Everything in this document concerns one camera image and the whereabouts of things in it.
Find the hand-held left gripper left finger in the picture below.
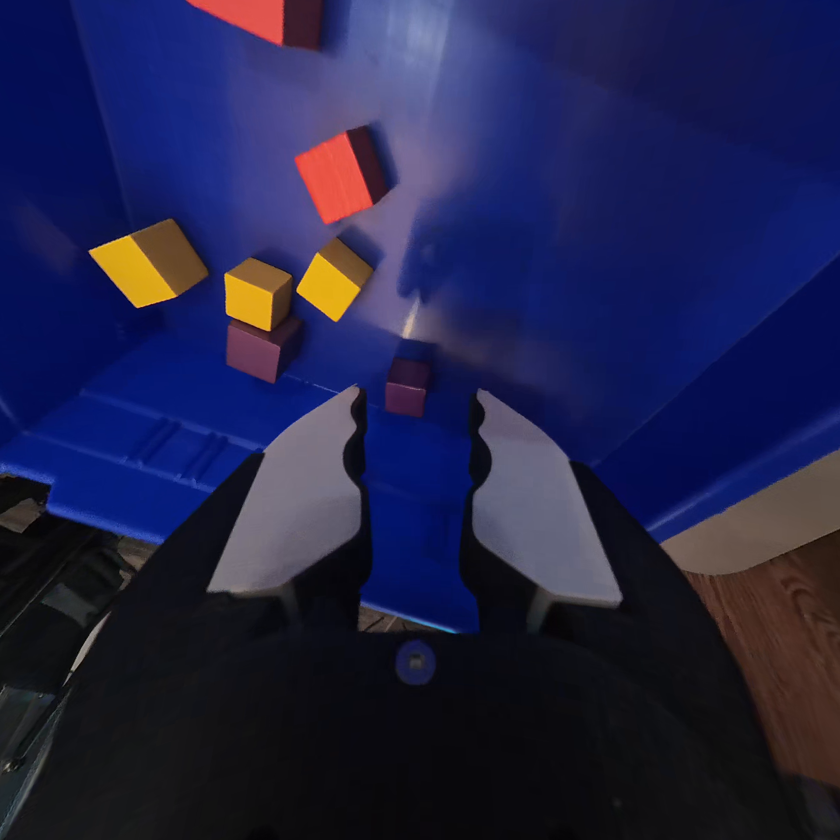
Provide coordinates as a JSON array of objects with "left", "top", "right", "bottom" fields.
[{"left": 205, "top": 386, "right": 375, "bottom": 630}]

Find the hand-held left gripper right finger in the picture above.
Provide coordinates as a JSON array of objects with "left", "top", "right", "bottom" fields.
[{"left": 459, "top": 389, "right": 623, "bottom": 632}]

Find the purple wooden cube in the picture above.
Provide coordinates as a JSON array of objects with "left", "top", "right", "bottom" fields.
[
  {"left": 385, "top": 357, "right": 432, "bottom": 417},
  {"left": 226, "top": 316, "right": 304, "bottom": 385}
]

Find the blue plastic bin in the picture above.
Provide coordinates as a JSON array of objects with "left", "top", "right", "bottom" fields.
[{"left": 0, "top": 0, "right": 840, "bottom": 634}]

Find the yellow wooden cube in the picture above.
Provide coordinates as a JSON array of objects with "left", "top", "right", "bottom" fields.
[
  {"left": 88, "top": 218, "right": 210, "bottom": 309},
  {"left": 224, "top": 257, "right": 294, "bottom": 332},
  {"left": 297, "top": 238, "right": 375, "bottom": 322}
]

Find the dark bag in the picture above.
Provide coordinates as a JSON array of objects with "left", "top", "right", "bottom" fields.
[{"left": 0, "top": 476, "right": 161, "bottom": 840}]

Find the red wooden cube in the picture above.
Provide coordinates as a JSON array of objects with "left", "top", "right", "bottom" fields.
[
  {"left": 294, "top": 126, "right": 395, "bottom": 225},
  {"left": 187, "top": 0, "right": 324, "bottom": 50}
]

